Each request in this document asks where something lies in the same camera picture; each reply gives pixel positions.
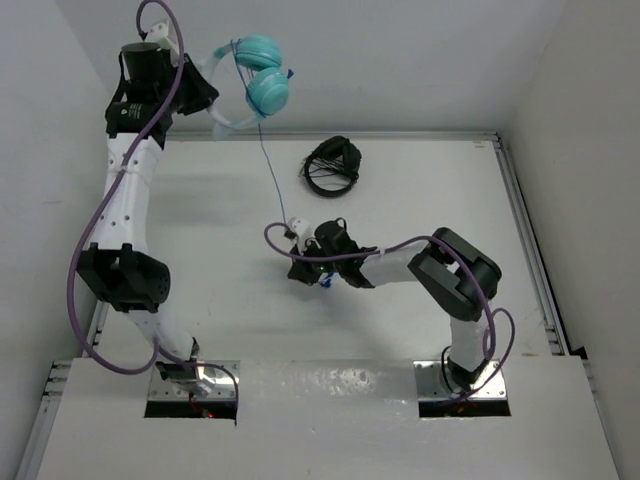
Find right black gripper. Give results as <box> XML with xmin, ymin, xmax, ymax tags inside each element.
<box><xmin>290</xmin><ymin>234</ymin><xmax>345</xmax><ymax>285</ymax></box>

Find blue headphone cable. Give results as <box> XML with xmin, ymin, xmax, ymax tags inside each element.
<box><xmin>229</xmin><ymin>39</ymin><xmax>334</xmax><ymax>291</ymax></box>

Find teal cat-ear headphones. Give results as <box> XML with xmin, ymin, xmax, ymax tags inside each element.
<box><xmin>197</xmin><ymin>35</ymin><xmax>293</xmax><ymax>140</ymax></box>

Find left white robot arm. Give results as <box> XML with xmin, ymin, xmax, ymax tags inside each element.
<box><xmin>72</xmin><ymin>42</ymin><xmax>218</xmax><ymax>381</ymax></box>

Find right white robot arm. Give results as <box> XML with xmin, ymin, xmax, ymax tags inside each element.
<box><xmin>284</xmin><ymin>218</ymin><xmax>502</xmax><ymax>391</ymax></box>

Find black headphones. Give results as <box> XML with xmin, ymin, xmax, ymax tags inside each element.
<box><xmin>299</xmin><ymin>135</ymin><xmax>362</xmax><ymax>199</ymax></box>

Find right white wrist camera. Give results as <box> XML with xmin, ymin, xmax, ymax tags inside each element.
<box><xmin>284</xmin><ymin>216</ymin><xmax>314</xmax><ymax>252</ymax></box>

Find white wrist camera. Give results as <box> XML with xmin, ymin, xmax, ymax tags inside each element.
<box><xmin>147</xmin><ymin>18</ymin><xmax>180</xmax><ymax>67</ymax></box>
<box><xmin>284</xmin><ymin>216</ymin><xmax>314</xmax><ymax>252</ymax></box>

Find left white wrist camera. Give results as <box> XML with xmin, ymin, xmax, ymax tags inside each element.
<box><xmin>147</xmin><ymin>18</ymin><xmax>180</xmax><ymax>67</ymax></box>

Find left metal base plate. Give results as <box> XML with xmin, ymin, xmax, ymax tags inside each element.
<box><xmin>144</xmin><ymin>360</ymin><xmax>240</xmax><ymax>421</ymax></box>

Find metal base plate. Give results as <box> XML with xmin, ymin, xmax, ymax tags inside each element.
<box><xmin>144</xmin><ymin>360</ymin><xmax>240</xmax><ymax>421</ymax></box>
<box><xmin>413</xmin><ymin>360</ymin><xmax>511</xmax><ymax>419</ymax></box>

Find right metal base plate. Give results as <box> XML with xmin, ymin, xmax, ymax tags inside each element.
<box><xmin>413</xmin><ymin>360</ymin><xmax>511</xmax><ymax>419</ymax></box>

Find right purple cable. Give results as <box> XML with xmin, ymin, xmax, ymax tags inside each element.
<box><xmin>263</xmin><ymin>222</ymin><xmax>516</xmax><ymax>401</ymax></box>

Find purple cable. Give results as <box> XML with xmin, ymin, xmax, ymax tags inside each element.
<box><xmin>263</xmin><ymin>222</ymin><xmax>516</xmax><ymax>401</ymax></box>
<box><xmin>67</xmin><ymin>0</ymin><xmax>241</xmax><ymax>416</ymax></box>

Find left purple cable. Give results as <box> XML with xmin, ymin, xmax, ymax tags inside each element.
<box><xmin>67</xmin><ymin>0</ymin><xmax>241</xmax><ymax>416</ymax></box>

